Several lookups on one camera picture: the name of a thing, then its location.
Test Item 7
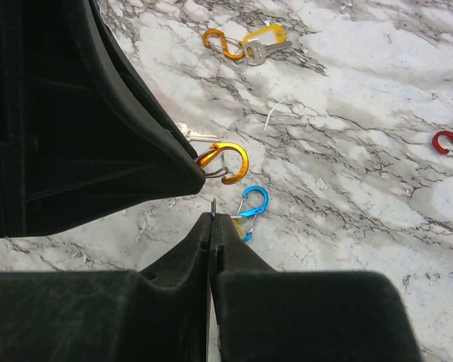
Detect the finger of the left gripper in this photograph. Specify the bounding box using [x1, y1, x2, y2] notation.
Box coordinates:
[0, 1, 205, 238]

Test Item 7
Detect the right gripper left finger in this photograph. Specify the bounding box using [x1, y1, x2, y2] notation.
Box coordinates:
[0, 213, 213, 361]

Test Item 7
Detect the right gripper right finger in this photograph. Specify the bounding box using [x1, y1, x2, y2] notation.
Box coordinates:
[210, 214, 421, 361]

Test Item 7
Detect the yellow key tag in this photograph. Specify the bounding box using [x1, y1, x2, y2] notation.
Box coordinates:
[231, 215, 248, 238]
[240, 24, 286, 45]

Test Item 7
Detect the blue S carabiner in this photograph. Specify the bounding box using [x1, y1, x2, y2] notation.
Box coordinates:
[237, 186, 270, 242]

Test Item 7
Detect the orange S carabiner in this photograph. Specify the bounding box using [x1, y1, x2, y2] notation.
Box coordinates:
[202, 29, 245, 61]
[194, 143, 249, 185]

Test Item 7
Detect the red S carabiner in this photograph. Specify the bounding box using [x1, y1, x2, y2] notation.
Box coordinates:
[431, 130, 453, 156]

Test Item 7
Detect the silver key lower red tag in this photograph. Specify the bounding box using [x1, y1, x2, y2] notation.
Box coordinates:
[175, 123, 221, 143]

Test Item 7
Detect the silver key on yellow tag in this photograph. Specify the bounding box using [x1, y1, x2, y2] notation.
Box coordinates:
[242, 40, 293, 66]

